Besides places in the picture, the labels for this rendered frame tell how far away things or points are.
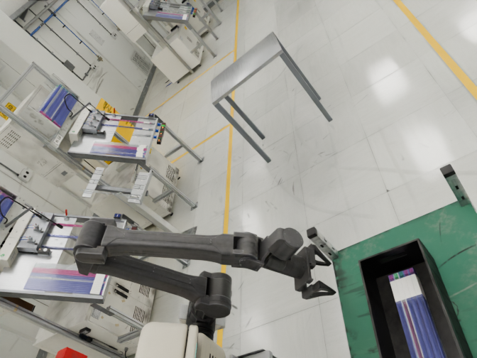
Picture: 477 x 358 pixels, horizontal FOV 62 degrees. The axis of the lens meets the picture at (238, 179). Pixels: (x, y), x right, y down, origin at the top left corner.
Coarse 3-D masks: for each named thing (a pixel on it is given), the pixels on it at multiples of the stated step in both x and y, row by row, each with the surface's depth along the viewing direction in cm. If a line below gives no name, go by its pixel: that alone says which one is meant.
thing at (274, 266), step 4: (268, 256) 96; (272, 256) 96; (264, 260) 97; (268, 260) 96; (272, 260) 96; (276, 260) 97; (280, 260) 97; (264, 264) 97; (268, 264) 96; (272, 264) 97; (276, 264) 97; (280, 264) 97; (284, 264) 97; (268, 268) 98; (272, 268) 97; (276, 268) 97; (280, 268) 97
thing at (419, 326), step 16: (400, 272) 107; (416, 272) 106; (400, 288) 104; (416, 288) 102; (400, 304) 102; (416, 304) 99; (416, 320) 97; (432, 320) 96; (416, 336) 95; (432, 336) 92; (416, 352) 92; (432, 352) 90
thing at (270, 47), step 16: (272, 32) 337; (256, 48) 337; (272, 48) 314; (240, 64) 338; (256, 64) 315; (288, 64) 310; (224, 80) 338; (240, 80) 316; (304, 80) 319; (224, 96) 322; (224, 112) 331; (240, 112) 378; (240, 128) 341; (256, 128) 390; (256, 144) 354
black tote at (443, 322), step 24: (360, 264) 109; (384, 264) 110; (408, 264) 110; (432, 264) 102; (384, 288) 111; (432, 288) 102; (384, 312) 107; (432, 312) 99; (384, 336) 98; (456, 336) 84
